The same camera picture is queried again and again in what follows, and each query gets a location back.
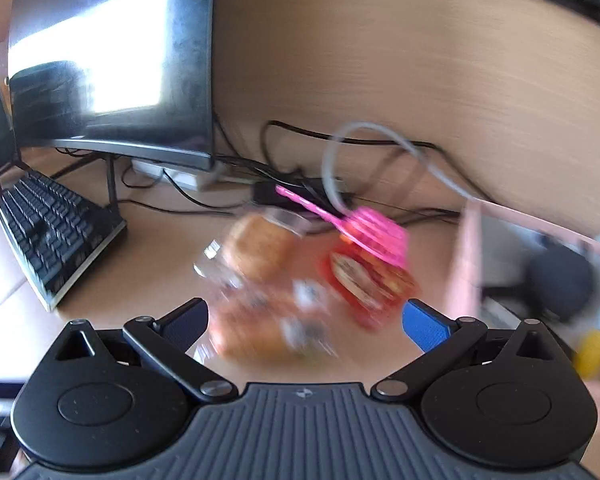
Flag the black computer monitor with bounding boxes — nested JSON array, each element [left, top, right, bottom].
[[7, 0, 218, 172]]

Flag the white power strip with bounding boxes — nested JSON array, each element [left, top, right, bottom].
[[131, 158, 226, 192]]

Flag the red snack packet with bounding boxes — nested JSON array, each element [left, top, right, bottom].
[[317, 240, 420, 330]]

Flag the black plush toy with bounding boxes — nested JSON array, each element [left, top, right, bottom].
[[479, 244, 598, 323]]

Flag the pink plastic toy strainer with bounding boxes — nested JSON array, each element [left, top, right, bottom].
[[275, 185, 408, 269]]

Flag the black power adapter brick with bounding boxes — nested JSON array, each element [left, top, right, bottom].
[[251, 178, 332, 210]]

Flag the yellow toy fruit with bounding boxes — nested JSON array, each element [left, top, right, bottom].
[[573, 330, 600, 379]]

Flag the black keyboard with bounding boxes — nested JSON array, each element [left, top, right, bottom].
[[0, 170, 126, 311]]

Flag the grey looped cable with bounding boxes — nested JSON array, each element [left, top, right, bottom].
[[322, 120, 481, 216]]

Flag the black tangled cables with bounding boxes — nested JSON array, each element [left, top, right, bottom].
[[54, 116, 472, 226]]

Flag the pink cardboard box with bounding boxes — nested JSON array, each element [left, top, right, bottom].
[[444, 200, 600, 432]]

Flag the clear bread packet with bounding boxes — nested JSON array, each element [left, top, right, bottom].
[[206, 274, 342, 361]]

